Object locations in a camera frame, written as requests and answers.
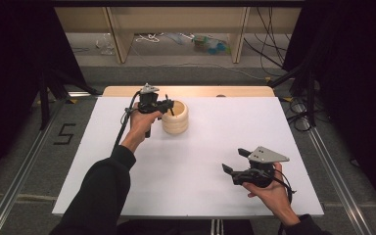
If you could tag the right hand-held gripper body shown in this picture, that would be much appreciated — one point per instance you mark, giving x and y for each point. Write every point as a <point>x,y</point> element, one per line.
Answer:
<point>261,174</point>

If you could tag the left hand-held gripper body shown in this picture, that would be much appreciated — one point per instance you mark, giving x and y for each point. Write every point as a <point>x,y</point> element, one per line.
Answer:
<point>148,103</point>

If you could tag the cream ribbed cup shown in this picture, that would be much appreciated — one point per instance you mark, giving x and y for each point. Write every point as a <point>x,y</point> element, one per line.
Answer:
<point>178,125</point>

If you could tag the person's left hand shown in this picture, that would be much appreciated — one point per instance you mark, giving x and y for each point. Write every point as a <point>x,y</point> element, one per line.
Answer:
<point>138,127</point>

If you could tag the person's right hand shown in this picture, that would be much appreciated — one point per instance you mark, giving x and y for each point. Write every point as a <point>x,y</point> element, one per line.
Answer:
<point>275,199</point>

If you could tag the metal table leg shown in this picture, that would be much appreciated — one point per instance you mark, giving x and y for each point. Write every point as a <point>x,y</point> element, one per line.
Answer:
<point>217,227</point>

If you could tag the colourful plastic bag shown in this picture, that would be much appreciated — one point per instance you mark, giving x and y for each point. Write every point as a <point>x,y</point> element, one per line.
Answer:
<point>210,45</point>

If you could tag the black metal stand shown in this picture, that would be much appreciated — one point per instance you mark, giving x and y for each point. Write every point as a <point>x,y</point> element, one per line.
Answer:
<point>44,104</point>
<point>310,98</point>

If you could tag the black curtain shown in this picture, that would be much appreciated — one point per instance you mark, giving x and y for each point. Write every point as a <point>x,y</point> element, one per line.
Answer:
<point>359,81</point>
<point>9,71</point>

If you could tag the aluminium floor rail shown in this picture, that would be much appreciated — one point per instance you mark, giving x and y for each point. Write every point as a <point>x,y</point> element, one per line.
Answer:
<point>19,182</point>
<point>338,182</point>

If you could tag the light wooden furniture frame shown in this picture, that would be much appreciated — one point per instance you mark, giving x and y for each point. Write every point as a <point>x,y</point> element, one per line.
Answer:
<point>176,19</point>

